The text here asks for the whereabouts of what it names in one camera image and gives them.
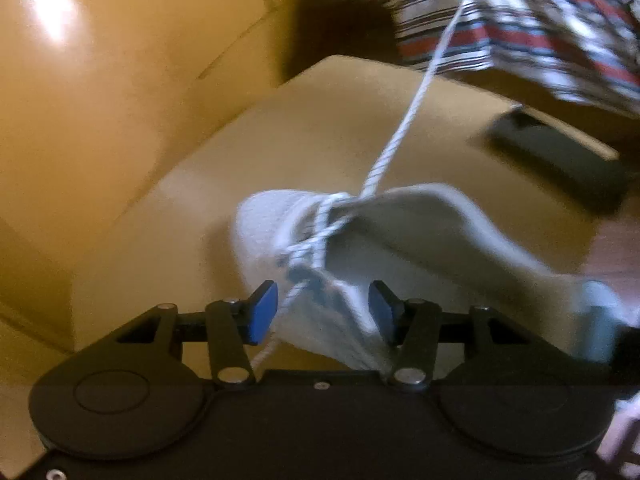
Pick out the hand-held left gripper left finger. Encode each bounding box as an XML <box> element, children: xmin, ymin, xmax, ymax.
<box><xmin>116</xmin><ymin>281</ymin><xmax>279</xmax><ymax>390</ymax></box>

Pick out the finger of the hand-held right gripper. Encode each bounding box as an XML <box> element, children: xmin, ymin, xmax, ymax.
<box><xmin>612</xmin><ymin>324</ymin><xmax>640</xmax><ymax>388</ymax></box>

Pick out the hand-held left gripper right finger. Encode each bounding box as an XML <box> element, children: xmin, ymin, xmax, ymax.
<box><xmin>368</xmin><ymin>281</ymin><xmax>546</xmax><ymax>391</ymax></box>

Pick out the white and blue sneaker shoe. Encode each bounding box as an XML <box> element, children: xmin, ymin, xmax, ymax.
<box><xmin>234</xmin><ymin>184</ymin><xmax>628</xmax><ymax>373</ymax></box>

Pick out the white speckled shoelace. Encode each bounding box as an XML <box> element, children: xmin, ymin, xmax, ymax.
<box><xmin>250</xmin><ymin>0</ymin><xmax>481</xmax><ymax>371</ymax></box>

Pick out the black rectangular device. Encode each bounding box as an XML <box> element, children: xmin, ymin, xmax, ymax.
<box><xmin>487</xmin><ymin>109</ymin><xmax>632</xmax><ymax>217</ymax></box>

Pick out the wooden wardrobe cabinet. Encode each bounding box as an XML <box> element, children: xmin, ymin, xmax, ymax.
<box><xmin>0</xmin><ymin>0</ymin><xmax>321</xmax><ymax>351</ymax></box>

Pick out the striped cloth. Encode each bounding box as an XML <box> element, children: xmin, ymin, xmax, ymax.
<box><xmin>320</xmin><ymin>0</ymin><xmax>640</xmax><ymax>116</ymax></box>

